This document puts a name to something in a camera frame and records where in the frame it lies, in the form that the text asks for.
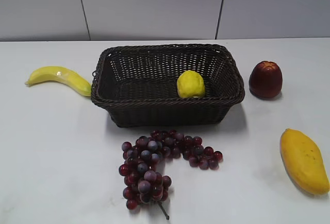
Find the red apple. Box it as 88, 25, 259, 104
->
249, 61, 283, 99

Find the yellow mango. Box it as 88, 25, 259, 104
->
280, 129, 329, 196

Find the dark woven wicker basket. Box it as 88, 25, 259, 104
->
91, 44, 245, 127

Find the yellow lemon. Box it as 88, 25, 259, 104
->
177, 70, 205, 98

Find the purple grape bunch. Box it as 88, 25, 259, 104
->
118, 130, 223, 220

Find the yellow banana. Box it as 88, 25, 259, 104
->
25, 66, 91, 97

